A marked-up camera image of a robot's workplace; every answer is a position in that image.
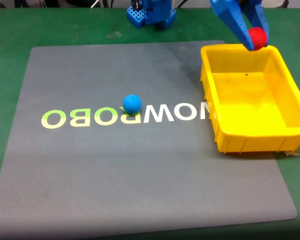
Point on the red ball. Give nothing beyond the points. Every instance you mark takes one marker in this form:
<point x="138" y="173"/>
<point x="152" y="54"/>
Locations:
<point x="258" y="38"/>

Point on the yellow plastic bin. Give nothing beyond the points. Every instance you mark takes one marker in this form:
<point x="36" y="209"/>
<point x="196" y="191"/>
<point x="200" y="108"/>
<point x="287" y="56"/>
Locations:
<point x="252" y="107"/>

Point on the blue ball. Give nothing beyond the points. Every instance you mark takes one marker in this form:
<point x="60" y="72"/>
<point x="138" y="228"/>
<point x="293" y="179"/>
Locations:
<point x="132" y="104"/>

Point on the clear tape piece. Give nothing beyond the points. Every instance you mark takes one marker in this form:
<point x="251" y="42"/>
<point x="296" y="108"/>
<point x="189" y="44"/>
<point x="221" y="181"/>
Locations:
<point x="296" y="153"/>

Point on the grey mat with NOWROBO print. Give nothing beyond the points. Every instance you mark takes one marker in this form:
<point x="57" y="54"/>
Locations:
<point x="115" y="162"/>

